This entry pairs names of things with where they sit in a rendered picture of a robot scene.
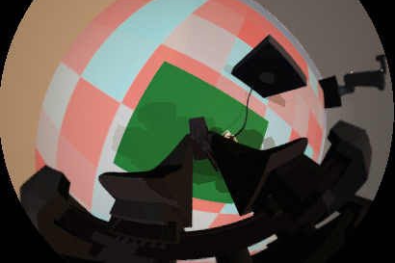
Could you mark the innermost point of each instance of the green circuit board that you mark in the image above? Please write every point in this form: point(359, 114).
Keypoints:
point(161, 120)

